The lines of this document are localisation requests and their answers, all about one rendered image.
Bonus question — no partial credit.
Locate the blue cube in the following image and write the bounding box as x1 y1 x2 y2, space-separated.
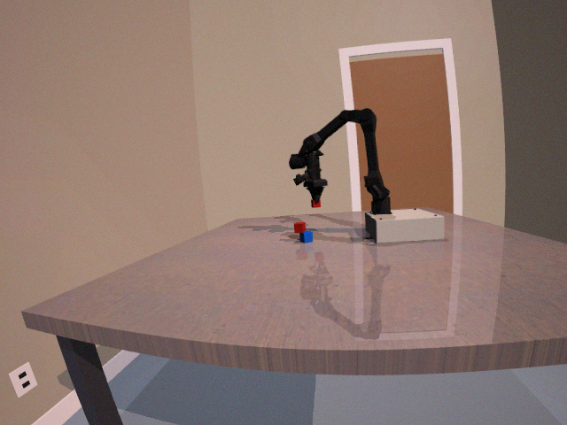
299 231 313 243

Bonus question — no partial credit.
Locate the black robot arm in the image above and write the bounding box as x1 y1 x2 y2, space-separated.
289 108 392 215

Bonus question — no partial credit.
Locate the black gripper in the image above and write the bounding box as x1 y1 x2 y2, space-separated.
303 166 328 204

